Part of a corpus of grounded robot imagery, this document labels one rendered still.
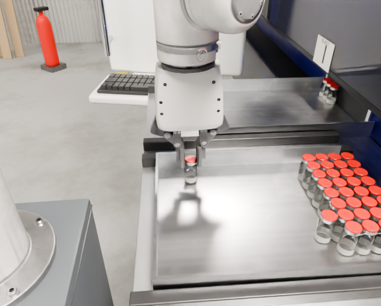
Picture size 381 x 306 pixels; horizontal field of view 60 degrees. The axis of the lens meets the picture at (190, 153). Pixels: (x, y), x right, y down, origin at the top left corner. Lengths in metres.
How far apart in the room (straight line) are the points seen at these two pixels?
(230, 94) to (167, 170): 0.37
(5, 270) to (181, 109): 0.31
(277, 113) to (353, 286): 0.47
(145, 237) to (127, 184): 1.52
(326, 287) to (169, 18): 0.36
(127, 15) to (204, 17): 0.88
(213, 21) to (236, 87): 0.56
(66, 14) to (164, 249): 4.58
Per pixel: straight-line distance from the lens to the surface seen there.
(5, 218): 0.47
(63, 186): 2.09
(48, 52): 3.91
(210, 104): 0.47
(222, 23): 0.36
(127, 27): 1.25
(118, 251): 1.64
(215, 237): 0.48
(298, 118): 0.81
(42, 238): 0.54
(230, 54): 1.22
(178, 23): 0.42
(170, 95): 0.46
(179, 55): 0.43
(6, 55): 4.59
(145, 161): 0.61
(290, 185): 0.59
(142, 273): 0.45
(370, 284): 0.46
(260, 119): 0.78
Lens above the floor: 1.24
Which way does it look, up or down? 34 degrees down
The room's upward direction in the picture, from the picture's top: straight up
